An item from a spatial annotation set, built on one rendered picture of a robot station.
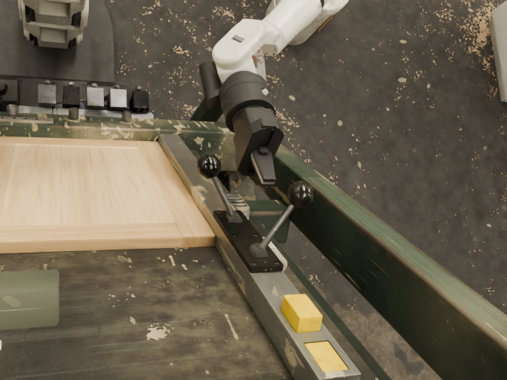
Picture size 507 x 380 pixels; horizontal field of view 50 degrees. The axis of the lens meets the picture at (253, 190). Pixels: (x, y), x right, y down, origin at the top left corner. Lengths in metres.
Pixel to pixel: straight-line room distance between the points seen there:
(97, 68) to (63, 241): 1.47
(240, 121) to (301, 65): 1.85
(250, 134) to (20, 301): 0.64
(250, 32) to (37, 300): 0.80
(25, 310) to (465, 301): 0.62
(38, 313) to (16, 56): 2.04
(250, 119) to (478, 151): 2.38
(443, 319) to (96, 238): 0.51
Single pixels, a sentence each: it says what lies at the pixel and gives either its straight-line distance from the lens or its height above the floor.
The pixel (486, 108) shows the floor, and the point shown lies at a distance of 3.31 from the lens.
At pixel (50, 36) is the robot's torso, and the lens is 2.11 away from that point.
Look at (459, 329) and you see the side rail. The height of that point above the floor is 1.62.
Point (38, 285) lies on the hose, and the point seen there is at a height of 1.95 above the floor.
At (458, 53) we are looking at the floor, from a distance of 3.34.
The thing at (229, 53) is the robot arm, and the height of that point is 1.39.
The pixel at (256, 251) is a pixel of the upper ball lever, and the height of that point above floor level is 1.49.
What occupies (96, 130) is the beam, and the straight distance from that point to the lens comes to 1.39.
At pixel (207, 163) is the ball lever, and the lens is 0.83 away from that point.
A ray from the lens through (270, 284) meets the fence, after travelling 0.73.
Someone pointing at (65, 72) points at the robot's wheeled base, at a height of 0.17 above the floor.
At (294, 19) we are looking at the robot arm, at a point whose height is 1.39.
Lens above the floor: 2.21
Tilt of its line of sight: 66 degrees down
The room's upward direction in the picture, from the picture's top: 55 degrees clockwise
